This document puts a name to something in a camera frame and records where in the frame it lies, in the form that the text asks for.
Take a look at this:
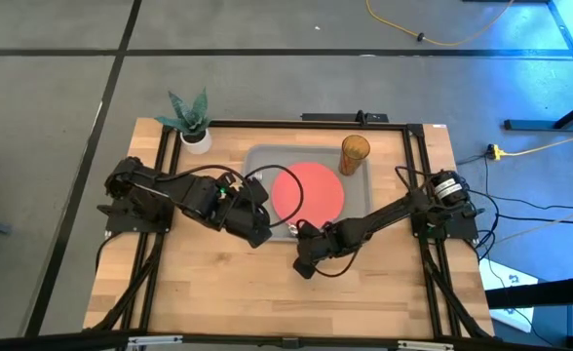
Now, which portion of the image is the amber faceted plastic cup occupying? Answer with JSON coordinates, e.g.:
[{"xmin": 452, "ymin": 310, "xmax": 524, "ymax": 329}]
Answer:
[{"xmin": 337, "ymin": 134, "xmax": 372, "ymax": 177}]

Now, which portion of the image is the white round plant pot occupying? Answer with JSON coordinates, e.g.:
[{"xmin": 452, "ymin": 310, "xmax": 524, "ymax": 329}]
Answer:
[{"xmin": 179, "ymin": 128, "xmax": 213, "ymax": 155}]

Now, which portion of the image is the silver metal bracket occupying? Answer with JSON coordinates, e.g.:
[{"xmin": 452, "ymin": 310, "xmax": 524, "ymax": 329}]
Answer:
[
  {"xmin": 127, "ymin": 333, "xmax": 184, "ymax": 349},
  {"xmin": 396, "ymin": 339, "xmax": 457, "ymax": 351}
]

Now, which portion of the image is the black aluminium table frame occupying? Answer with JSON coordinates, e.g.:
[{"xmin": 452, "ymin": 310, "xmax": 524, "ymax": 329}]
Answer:
[{"xmin": 84, "ymin": 118, "xmax": 495, "ymax": 342}]

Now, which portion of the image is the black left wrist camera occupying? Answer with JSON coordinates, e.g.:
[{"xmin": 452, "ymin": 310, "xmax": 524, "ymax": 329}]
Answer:
[{"xmin": 246, "ymin": 223, "xmax": 274, "ymax": 251}]

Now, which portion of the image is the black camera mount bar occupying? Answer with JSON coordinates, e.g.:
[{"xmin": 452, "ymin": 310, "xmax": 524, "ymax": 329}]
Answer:
[{"xmin": 0, "ymin": 330, "xmax": 573, "ymax": 351}]

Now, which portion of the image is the green snake plant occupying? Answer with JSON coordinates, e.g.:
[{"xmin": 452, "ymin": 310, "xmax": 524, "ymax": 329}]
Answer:
[{"xmin": 154, "ymin": 87, "xmax": 212, "ymax": 138}]

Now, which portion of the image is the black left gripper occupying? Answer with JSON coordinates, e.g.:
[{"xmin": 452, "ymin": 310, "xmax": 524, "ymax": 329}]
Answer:
[{"xmin": 217, "ymin": 175, "xmax": 271, "ymax": 241}]

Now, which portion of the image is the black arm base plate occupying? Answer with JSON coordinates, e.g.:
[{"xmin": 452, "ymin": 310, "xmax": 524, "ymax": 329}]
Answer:
[
  {"xmin": 95, "ymin": 202, "xmax": 176, "ymax": 235},
  {"xmin": 409, "ymin": 199, "xmax": 480, "ymax": 242}
]

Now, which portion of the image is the dark metal table base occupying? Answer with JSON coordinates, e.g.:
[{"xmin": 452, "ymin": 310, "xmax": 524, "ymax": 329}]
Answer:
[{"xmin": 503, "ymin": 0, "xmax": 573, "ymax": 132}]

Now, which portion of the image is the red round plate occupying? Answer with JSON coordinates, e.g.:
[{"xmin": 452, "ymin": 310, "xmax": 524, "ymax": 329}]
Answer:
[{"xmin": 271, "ymin": 161, "xmax": 346, "ymax": 230}]

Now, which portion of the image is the beige cable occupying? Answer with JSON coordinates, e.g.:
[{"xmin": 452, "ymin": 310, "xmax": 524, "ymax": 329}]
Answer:
[{"xmin": 490, "ymin": 201, "xmax": 573, "ymax": 247}]

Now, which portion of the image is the black desk edge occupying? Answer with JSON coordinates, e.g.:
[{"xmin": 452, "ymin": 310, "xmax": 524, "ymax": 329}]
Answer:
[{"xmin": 485, "ymin": 275, "xmax": 573, "ymax": 351}]

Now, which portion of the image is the white paper sheet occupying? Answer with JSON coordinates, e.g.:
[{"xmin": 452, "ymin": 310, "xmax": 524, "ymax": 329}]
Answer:
[{"xmin": 477, "ymin": 256, "xmax": 540, "ymax": 333}]

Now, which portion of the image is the grey plastic tray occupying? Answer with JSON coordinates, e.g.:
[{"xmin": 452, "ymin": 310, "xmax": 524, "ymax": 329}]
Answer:
[{"xmin": 241, "ymin": 143, "xmax": 374, "ymax": 241}]

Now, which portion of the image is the yellow floor cable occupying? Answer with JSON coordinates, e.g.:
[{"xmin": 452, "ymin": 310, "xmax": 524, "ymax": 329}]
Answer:
[{"xmin": 364, "ymin": 0, "xmax": 516, "ymax": 49}]

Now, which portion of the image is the yellow hanging extension cable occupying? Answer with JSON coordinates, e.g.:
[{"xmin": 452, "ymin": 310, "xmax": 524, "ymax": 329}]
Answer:
[{"xmin": 485, "ymin": 127, "xmax": 573, "ymax": 161}]

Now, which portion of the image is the black bar device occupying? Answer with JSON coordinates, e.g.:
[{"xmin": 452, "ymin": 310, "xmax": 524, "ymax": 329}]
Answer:
[{"xmin": 300, "ymin": 109, "xmax": 391, "ymax": 124}]

